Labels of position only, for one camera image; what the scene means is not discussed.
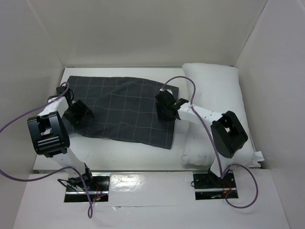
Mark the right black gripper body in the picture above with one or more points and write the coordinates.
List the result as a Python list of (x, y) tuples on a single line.
[(162, 110)]

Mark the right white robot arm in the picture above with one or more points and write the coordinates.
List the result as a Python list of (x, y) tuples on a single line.
[(224, 130)]

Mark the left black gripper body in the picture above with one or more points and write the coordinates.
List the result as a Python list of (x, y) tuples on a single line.
[(76, 112)]

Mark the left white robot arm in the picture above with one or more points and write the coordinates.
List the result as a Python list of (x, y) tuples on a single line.
[(50, 137)]

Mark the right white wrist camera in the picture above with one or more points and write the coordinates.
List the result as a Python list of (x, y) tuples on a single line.
[(168, 90)]

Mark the dark grey checked pillowcase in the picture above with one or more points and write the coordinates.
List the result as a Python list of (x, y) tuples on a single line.
[(123, 109)]

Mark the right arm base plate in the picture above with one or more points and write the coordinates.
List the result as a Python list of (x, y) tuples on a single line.
[(207, 189)]

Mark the white pillow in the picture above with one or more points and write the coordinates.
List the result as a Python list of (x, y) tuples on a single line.
[(215, 88)]

